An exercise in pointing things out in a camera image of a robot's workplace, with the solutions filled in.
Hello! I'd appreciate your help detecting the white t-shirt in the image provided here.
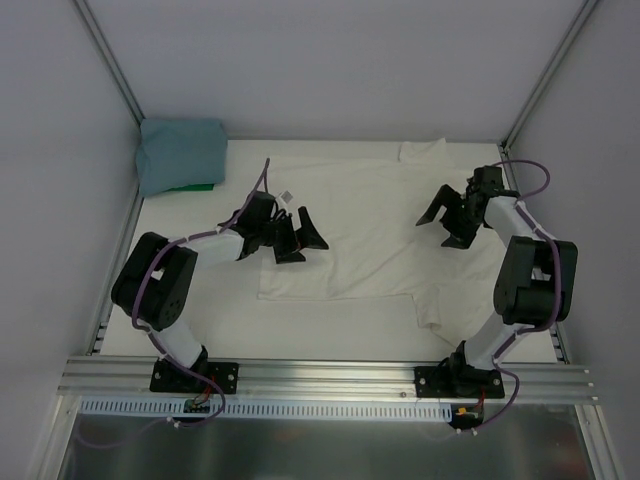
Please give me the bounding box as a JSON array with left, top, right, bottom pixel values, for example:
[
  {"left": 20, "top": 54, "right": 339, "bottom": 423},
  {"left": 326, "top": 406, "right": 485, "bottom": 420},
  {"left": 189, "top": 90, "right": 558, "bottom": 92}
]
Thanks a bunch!
[{"left": 258, "top": 139, "right": 505, "bottom": 346}]

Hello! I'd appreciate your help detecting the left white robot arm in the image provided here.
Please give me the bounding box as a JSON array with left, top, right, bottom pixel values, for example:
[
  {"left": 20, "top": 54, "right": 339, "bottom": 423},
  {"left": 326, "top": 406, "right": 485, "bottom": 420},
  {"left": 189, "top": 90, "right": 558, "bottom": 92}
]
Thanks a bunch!
[{"left": 110, "top": 191, "right": 329, "bottom": 391}]

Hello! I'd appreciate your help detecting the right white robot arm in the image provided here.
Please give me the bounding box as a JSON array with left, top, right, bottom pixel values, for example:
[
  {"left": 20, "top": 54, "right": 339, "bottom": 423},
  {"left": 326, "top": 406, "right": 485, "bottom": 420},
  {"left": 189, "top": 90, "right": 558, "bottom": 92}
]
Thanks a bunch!
[{"left": 417, "top": 164, "right": 578, "bottom": 397}]

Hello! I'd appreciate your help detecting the folded green t-shirt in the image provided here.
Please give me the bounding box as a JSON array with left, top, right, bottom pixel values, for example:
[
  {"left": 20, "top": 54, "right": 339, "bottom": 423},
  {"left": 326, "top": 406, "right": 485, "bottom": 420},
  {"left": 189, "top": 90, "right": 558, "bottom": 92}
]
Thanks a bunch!
[{"left": 167, "top": 184, "right": 215, "bottom": 192}]

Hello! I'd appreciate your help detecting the folded blue t-shirt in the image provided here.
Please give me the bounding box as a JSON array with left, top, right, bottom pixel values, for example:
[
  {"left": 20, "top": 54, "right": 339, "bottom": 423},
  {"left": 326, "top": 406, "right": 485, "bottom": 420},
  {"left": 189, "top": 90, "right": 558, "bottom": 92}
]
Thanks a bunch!
[{"left": 135, "top": 118, "right": 228, "bottom": 197}]

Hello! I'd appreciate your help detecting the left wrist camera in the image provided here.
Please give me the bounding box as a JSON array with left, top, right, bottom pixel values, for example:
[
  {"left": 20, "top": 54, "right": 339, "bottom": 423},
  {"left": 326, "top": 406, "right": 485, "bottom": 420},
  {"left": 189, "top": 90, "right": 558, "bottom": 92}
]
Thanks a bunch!
[{"left": 274, "top": 190, "right": 293, "bottom": 214}]

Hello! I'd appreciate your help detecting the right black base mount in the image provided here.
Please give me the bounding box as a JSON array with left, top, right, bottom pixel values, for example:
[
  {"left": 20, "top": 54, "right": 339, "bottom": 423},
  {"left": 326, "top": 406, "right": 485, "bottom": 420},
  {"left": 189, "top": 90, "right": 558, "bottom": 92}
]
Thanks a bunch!
[{"left": 413, "top": 351, "right": 505, "bottom": 399}]

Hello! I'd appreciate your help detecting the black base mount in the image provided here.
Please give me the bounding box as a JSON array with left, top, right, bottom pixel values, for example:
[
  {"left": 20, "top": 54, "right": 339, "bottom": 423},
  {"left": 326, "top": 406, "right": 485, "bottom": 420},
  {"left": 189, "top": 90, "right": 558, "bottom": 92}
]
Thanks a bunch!
[
  {"left": 149, "top": 358, "right": 240, "bottom": 395},
  {"left": 413, "top": 351, "right": 505, "bottom": 399}
]

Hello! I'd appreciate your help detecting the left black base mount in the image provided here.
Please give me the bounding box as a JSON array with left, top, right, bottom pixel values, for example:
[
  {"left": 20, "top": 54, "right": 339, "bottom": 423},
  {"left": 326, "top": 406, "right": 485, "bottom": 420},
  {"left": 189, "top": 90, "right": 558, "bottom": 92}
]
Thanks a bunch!
[{"left": 149, "top": 358, "right": 240, "bottom": 395}]

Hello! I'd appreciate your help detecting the white slotted cable duct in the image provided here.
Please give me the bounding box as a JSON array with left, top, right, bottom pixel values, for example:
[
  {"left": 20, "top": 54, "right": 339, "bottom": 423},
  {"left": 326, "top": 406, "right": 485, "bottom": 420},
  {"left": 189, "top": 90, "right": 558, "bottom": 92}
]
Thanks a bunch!
[{"left": 79, "top": 396, "right": 453, "bottom": 423}]

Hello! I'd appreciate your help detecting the aluminium mounting rail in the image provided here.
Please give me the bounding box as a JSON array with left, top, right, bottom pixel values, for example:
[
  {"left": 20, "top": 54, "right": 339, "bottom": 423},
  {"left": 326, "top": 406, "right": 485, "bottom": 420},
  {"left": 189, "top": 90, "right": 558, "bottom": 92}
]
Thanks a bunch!
[{"left": 57, "top": 355, "right": 601, "bottom": 405}]

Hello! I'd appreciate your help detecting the right aluminium frame post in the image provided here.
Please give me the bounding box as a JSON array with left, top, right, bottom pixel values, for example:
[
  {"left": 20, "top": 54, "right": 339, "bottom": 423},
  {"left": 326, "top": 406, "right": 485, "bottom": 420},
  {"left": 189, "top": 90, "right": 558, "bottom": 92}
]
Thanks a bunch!
[{"left": 500, "top": 0, "right": 600, "bottom": 155}]

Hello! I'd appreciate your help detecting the aluminium frame post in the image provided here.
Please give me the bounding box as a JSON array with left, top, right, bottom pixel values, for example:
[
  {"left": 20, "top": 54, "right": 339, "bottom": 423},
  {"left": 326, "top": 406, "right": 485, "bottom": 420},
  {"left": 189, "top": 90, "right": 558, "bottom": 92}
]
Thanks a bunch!
[
  {"left": 70, "top": 0, "right": 145, "bottom": 126},
  {"left": 500, "top": 0, "right": 600, "bottom": 155}
]

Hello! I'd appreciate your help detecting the left aluminium frame post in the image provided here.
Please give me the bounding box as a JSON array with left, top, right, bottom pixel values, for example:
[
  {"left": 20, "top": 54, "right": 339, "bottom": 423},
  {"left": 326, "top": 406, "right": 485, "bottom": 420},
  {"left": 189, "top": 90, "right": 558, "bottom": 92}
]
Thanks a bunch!
[{"left": 70, "top": 0, "right": 145, "bottom": 126}]

